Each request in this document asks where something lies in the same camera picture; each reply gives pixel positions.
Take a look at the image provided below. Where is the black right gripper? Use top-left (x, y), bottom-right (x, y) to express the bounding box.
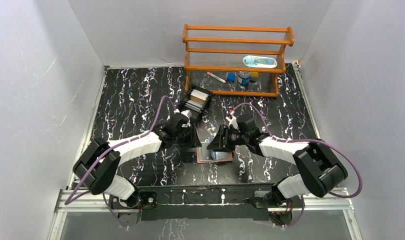
top-left (206, 123), bottom-right (249, 152)

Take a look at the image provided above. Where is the grey card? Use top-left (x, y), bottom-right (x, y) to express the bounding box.
top-left (210, 150), bottom-right (229, 161)

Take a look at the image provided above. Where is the brown leather card holder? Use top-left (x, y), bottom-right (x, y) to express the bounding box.
top-left (196, 145), bottom-right (233, 164)

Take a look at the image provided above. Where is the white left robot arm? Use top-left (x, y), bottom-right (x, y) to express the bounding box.
top-left (72, 113), bottom-right (202, 208)

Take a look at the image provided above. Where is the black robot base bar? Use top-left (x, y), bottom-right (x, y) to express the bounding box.
top-left (109, 183), bottom-right (303, 224)

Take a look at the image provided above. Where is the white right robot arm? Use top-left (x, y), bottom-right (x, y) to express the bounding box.
top-left (207, 125), bottom-right (348, 207)

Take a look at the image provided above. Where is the black card dispenser box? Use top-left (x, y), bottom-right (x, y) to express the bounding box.
top-left (177, 84), bottom-right (213, 124)

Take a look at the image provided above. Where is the small blue cube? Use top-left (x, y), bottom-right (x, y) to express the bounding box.
top-left (226, 72), bottom-right (236, 83)

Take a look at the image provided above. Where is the blue white can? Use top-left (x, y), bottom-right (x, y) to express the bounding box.
top-left (237, 71), bottom-right (251, 88)

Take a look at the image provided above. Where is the red white marker pen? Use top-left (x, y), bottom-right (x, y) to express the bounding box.
top-left (207, 72), bottom-right (227, 84)

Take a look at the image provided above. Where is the small yellow block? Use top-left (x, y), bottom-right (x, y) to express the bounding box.
top-left (250, 71), bottom-right (259, 81)

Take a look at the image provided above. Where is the orange wooden shelf rack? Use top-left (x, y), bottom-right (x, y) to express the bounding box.
top-left (182, 24), bottom-right (295, 98)

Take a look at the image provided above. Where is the blue white packaged item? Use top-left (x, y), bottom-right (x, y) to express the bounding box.
top-left (242, 55), bottom-right (278, 69)

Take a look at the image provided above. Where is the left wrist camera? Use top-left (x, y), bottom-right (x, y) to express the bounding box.
top-left (170, 110), bottom-right (192, 129)

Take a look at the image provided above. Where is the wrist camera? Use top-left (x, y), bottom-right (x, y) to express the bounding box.
top-left (225, 111), bottom-right (258, 133)
top-left (170, 110), bottom-right (192, 129)

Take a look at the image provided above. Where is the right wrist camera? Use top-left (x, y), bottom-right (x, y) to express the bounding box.
top-left (225, 111), bottom-right (258, 133)

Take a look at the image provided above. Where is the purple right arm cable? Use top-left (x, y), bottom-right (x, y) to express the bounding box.
top-left (226, 101), bottom-right (364, 229)

